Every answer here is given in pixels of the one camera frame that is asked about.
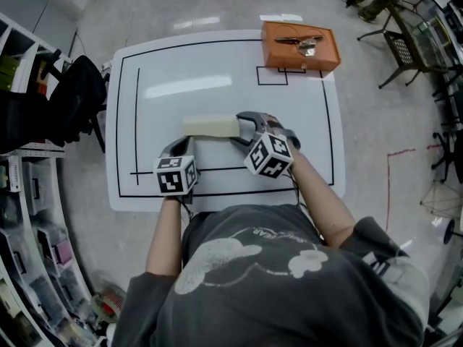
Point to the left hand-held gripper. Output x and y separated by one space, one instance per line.
173 177

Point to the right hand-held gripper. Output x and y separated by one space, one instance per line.
269 154

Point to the cream rectangular block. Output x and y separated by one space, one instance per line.
210 126

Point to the person's left forearm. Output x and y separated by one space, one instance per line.
164 237

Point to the person's right forearm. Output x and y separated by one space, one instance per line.
322 204

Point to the metal tool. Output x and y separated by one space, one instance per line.
304 43

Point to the white table with black lines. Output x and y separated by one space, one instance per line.
202 85

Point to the orange box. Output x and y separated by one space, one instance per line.
289 58

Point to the black office chair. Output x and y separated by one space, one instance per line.
72 96

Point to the clear bin with pink contents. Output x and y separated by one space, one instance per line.
61 249

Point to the person's dark grey printed shirt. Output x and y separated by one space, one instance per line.
282 287

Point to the round white fan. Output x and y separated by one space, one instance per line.
108 302

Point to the white shelf unit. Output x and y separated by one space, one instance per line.
21 230

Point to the white and black device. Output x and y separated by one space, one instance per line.
108 334

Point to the black swivel chair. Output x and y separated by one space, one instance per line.
448 150

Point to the black round stand base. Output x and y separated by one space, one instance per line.
449 231

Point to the metal frame glass table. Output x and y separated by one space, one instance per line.
408 45

